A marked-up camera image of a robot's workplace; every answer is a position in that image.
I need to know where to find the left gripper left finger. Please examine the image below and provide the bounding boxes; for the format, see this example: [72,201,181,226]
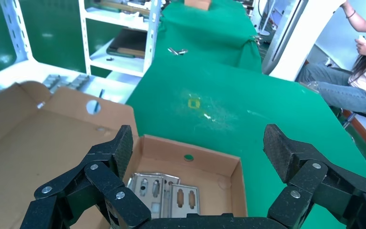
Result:
[20,125,152,229]

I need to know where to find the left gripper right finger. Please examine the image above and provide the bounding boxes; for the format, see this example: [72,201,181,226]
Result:
[263,124,366,229]

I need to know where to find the brown cardboard box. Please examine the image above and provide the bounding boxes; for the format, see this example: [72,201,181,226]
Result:
[0,81,248,229]

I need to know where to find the seated operator person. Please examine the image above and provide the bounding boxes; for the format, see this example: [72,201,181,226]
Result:
[295,0,366,114]

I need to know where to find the green tablecloth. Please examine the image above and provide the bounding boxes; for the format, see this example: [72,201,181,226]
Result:
[155,0,263,73]
[126,58,366,229]

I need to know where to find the white slotted storage rack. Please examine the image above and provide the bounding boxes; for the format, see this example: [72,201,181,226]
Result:
[78,0,162,78]

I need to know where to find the white robot torso column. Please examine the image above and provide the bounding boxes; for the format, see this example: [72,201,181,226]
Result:
[261,0,346,82]

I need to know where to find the brown carton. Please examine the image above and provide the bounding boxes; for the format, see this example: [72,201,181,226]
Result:
[183,0,212,11]

